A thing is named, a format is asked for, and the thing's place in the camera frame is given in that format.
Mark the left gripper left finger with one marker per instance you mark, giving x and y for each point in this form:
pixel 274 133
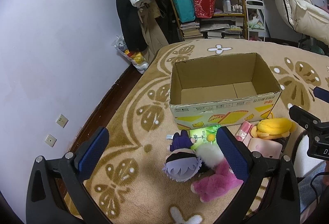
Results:
pixel 44 203

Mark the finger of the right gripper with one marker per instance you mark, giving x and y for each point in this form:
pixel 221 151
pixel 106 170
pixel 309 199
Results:
pixel 303 118
pixel 321 94

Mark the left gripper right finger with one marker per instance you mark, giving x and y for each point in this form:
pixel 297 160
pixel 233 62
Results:
pixel 280 203

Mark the yellow duck plush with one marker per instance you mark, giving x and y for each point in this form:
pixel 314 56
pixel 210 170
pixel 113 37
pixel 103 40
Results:
pixel 270 129

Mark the pink bear plush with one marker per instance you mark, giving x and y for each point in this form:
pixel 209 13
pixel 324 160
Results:
pixel 216 185

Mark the white black fluffy plush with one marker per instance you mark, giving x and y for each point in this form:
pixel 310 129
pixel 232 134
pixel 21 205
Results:
pixel 211 156

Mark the green tissue pack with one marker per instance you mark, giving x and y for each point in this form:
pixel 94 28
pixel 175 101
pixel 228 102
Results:
pixel 205 135

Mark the purple haired doll plush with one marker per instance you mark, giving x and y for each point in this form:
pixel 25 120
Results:
pixel 182 163

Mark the black tissue pack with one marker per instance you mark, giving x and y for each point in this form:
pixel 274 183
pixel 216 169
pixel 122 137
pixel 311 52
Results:
pixel 283 141

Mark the pink tissue pack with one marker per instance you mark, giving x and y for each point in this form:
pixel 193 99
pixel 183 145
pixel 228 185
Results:
pixel 243 134

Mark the pink square pouch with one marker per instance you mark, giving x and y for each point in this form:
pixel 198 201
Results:
pixel 267 148

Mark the open cardboard box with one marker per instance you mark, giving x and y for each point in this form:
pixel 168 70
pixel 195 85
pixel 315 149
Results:
pixel 222 89

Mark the beige patterned carpet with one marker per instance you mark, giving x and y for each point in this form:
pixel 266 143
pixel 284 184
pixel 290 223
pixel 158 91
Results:
pixel 128 183

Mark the white small cart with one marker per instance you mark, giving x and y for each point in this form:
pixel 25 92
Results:
pixel 256 23

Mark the wooden shelf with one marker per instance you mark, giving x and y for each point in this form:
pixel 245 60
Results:
pixel 228 16

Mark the stack of books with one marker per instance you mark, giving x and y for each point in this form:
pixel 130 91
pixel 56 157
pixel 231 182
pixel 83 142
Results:
pixel 191 31

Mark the red gift bag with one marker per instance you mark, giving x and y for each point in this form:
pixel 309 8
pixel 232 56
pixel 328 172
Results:
pixel 204 9

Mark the teal bag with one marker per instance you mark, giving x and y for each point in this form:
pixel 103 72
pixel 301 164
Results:
pixel 185 10

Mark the plastic bag with toys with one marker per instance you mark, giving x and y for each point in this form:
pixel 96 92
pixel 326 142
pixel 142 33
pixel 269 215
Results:
pixel 135 57

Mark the black hanging coat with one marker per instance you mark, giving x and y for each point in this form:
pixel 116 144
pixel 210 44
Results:
pixel 130 25

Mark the lower wall socket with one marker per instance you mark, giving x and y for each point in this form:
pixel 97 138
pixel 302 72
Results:
pixel 50 140

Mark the wall socket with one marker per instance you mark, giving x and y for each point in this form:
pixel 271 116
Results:
pixel 62 121
pixel 50 140

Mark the upper wall socket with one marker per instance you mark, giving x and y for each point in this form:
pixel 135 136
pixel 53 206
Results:
pixel 62 121

